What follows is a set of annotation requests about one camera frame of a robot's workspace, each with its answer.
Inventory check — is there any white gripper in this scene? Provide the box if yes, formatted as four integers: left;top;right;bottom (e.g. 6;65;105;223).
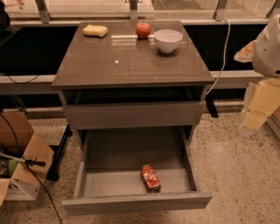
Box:
234;14;280;136

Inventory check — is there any red coke can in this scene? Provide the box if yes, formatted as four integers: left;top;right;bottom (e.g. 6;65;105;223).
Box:
141;164;161;193

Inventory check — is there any grey drawer cabinet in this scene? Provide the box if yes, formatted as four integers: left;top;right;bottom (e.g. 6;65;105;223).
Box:
51;20;215;152

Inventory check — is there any open grey middle drawer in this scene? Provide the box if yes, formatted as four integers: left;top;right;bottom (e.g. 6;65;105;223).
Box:
62;127;212;215

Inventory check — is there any white bowl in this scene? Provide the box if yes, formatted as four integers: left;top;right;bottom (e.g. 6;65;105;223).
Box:
154;30;183;53

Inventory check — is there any red apple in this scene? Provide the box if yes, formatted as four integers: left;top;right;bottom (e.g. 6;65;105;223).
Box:
136;22;151;39

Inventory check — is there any yellow sponge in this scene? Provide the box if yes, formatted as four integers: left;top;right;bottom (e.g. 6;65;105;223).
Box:
83;24;108;38

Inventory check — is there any black table leg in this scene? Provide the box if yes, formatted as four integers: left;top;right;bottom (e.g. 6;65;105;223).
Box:
46;126;73;181

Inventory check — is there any brown cardboard box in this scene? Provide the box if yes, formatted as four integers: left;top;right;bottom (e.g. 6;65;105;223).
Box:
0;112;54;205

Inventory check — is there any white hanging cable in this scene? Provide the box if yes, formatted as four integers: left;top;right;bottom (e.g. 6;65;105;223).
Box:
205;17;231;96

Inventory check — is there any black floor cable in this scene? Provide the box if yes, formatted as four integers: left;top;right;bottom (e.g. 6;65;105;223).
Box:
0;113;64;224

